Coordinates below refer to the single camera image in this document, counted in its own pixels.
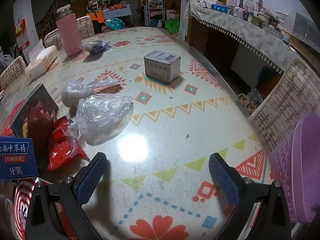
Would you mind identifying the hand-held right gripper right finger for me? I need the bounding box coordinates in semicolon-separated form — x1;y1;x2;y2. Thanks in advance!
209;152;293;240

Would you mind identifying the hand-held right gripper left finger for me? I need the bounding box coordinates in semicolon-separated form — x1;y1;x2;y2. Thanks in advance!
25;152;108;240

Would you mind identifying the red plastic wrapper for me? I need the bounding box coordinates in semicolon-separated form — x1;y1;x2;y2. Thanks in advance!
47;116;87;172

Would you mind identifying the large clear plastic bag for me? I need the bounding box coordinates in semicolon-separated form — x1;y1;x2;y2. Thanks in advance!
76;94;133;145

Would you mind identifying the blue toothpaste box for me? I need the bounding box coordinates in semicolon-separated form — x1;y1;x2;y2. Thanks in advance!
0;136;39;180

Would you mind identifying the purple plastic basket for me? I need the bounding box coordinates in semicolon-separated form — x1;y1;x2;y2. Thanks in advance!
271;112;320;224

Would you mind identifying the small grey cardboard box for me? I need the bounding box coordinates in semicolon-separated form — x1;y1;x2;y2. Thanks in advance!
144;50;181;83

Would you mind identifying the red white striped packet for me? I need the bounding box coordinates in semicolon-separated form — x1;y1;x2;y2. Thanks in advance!
14;177;75;240

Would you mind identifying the patterned tablecloth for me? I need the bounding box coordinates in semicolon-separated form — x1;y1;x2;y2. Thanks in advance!
0;26;275;240

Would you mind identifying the cardboard egg carton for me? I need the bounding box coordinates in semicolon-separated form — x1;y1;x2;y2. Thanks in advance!
236;92;258;115

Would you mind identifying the red flat box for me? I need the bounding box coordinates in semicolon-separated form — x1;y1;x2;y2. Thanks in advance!
2;100;24;135

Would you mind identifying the dark grey flat box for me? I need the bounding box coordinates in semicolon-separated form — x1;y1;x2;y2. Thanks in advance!
11;84;59;138

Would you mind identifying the chair with grey patterned cover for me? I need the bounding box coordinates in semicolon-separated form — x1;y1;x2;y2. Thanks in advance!
0;56;27;90
250;58;320;153
76;15;95;39
44;29;63;50

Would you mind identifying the white tissue pack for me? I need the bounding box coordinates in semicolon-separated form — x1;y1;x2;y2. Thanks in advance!
25;39;58;81

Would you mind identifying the blue white plastic bag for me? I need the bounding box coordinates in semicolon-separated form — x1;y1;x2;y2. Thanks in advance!
79;40;110;55

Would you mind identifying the dark wooden sideboard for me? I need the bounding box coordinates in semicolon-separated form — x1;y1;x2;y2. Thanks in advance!
187;17;300;93

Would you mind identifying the pink thermos bottle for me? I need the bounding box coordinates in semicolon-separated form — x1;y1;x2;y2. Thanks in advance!
55;5;84;57

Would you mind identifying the sideboard with lace cloth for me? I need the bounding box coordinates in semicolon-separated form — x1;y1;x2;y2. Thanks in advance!
187;0;320;74

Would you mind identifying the green bag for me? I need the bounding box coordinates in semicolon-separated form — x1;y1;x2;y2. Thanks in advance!
165;19;180;34

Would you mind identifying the table with checkered cloth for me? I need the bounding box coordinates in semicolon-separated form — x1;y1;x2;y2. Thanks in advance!
102;7;132;18

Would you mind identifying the clear mesh food cover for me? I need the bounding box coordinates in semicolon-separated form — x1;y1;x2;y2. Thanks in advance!
282;11;320;53

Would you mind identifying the white refrigerator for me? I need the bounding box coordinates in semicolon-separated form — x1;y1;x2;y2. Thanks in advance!
180;0;192;40

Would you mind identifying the row of jars and bottles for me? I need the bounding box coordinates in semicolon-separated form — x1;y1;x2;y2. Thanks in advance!
229;0;290;34

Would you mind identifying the white storage rack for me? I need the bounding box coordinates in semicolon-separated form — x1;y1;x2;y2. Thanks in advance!
147;0;165;27

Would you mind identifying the red wall calendar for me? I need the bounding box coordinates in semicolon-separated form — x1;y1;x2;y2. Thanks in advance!
15;19;30;50

